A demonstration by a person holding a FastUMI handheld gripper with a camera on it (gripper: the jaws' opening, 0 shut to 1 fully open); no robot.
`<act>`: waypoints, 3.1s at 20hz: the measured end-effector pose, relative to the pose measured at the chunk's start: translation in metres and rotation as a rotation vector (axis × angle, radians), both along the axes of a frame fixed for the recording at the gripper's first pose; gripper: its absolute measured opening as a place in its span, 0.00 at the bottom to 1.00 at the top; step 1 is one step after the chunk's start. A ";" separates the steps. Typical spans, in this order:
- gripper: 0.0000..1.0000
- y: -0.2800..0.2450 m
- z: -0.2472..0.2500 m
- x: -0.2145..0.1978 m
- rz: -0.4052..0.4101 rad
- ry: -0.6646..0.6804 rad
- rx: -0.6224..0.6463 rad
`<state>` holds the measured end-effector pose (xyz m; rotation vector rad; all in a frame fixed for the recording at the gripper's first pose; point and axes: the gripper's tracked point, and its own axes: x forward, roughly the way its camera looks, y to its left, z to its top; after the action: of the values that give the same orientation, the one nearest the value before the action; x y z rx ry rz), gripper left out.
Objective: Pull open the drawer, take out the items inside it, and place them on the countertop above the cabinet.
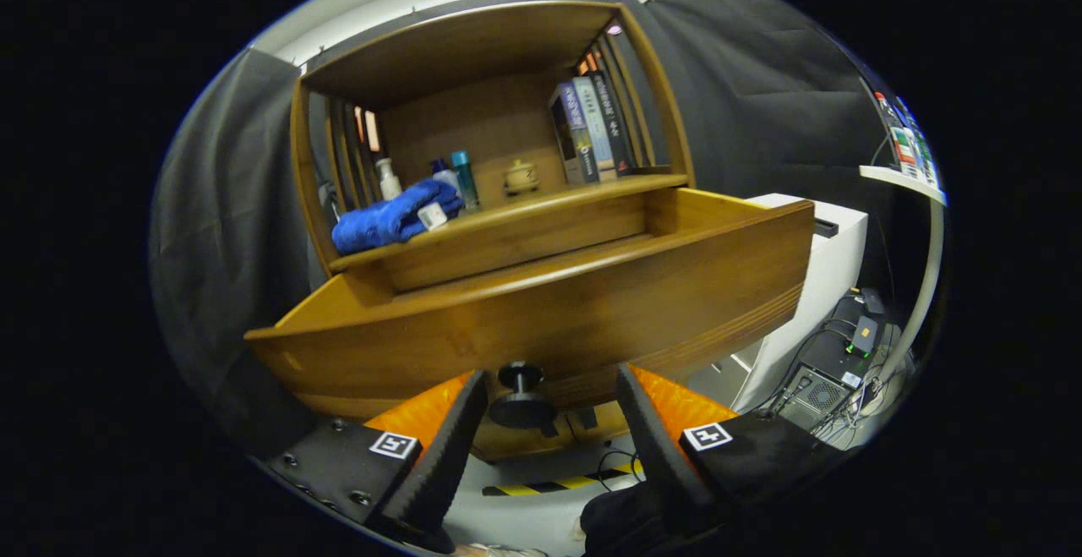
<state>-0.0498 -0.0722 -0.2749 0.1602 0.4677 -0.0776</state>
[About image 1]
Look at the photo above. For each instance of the blue towel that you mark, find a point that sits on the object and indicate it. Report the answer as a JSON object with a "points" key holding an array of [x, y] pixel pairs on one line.
{"points": [[389, 219]]}

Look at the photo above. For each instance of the grey computer case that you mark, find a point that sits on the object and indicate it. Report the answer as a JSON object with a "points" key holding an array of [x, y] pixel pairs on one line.
{"points": [[816, 396]]}

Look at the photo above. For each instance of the black spine book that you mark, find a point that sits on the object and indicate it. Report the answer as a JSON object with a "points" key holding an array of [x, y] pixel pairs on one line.
{"points": [[615, 122]]}

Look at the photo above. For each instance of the white pump bottle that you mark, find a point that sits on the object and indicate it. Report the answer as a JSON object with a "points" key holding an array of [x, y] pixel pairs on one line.
{"points": [[389, 185]]}

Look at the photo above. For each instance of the pale blue spine book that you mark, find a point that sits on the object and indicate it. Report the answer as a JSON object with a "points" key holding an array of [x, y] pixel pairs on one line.
{"points": [[596, 126]]}

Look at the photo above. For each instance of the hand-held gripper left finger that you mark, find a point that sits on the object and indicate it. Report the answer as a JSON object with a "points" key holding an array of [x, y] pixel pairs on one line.
{"points": [[444, 464]]}

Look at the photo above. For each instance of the wooden cabinet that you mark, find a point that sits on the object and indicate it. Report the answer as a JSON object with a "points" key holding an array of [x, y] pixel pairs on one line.
{"points": [[473, 126]]}

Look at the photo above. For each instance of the beige lidded teacup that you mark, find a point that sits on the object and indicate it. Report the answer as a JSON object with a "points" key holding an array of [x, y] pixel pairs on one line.
{"points": [[521, 177]]}

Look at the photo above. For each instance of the teal bottle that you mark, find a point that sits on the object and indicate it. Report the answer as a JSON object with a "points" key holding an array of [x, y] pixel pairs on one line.
{"points": [[465, 181]]}

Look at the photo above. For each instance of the white lotion bottle blue cap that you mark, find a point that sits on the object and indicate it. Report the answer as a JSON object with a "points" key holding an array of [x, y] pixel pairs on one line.
{"points": [[445, 178]]}

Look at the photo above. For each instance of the black backdrop cloth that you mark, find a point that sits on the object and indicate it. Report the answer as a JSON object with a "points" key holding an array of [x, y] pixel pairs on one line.
{"points": [[761, 101]]}

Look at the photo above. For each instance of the wooden cabinet door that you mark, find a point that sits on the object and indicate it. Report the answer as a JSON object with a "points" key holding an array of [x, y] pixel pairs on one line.
{"points": [[516, 445], [609, 430]]}

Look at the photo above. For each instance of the wooden drawer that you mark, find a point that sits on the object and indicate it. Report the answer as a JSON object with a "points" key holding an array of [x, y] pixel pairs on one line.
{"points": [[549, 320]]}

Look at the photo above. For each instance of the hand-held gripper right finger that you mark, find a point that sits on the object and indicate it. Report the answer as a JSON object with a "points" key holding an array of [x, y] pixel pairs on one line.
{"points": [[655, 447]]}

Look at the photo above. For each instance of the white cabinet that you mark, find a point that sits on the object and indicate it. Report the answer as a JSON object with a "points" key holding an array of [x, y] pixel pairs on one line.
{"points": [[811, 286]]}

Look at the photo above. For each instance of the yellow black hazard tape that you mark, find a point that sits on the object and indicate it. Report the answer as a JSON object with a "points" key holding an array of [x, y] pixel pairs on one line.
{"points": [[541, 487]]}

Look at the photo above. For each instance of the small black bracket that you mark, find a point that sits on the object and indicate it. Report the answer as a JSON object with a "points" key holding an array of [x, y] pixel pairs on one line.
{"points": [[826, 227]]}

